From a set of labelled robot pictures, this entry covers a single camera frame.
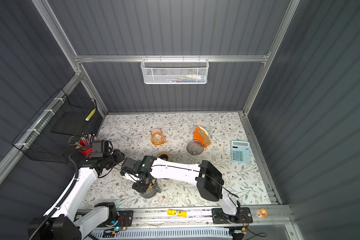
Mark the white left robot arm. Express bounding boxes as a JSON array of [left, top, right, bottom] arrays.
[[28, 140, 125, 240]]

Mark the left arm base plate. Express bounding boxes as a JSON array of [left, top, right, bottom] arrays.
[[98, 210, 134, 228]]

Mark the black wire wall basket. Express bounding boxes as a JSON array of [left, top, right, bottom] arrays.
[[12, 90, 101, 164]]

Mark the orange tape roll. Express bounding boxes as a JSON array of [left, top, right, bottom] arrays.
[[257, 208, 268, 218]]

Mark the orange coffee filter pack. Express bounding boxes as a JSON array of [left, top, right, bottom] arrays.
[[193, 126, 211, 149]]

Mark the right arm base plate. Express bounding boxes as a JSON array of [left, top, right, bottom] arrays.
[[212, 207, 253, 224]]

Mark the white slotted cable duct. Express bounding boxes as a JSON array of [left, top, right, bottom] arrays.
[[91, 227, 233, 240]]

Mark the white mesh wall basket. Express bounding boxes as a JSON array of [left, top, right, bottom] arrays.
[[141, 58, 210, 85]]

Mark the light blue calculator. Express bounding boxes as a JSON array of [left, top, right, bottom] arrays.
[[231, 140, 252, 164]]

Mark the yellow marker in basket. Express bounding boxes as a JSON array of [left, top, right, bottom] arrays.
[[85, 108, 97, 122]]

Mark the amber glass carafe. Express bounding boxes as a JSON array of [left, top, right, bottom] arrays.
[[150, 129, 167, 146]]

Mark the wooden dripper ring base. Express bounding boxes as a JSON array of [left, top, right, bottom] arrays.
[[147, 181, 155, 192]]

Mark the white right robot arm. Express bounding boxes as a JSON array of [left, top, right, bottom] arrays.
[[121, 156, 241, 218]]

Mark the grey glass dripper cone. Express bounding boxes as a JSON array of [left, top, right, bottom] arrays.
[[186, 140, 205, 156]]

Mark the red pencil cup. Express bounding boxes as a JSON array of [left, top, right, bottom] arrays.
[[75, 134, 97, 157]]

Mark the clear grey glass carafe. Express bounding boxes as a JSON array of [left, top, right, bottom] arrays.
[[140, 180, 162, 199]]

